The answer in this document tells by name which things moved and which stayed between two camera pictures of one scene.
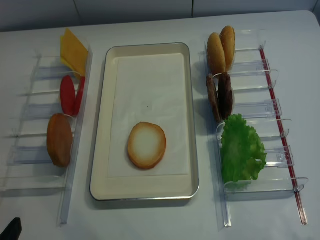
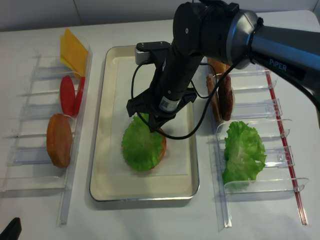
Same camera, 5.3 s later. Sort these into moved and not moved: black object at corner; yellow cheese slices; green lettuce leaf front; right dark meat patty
Moved: green lettuce leaf front
Not moved: black object at corner; right dark meat patty; yellow cheese slices
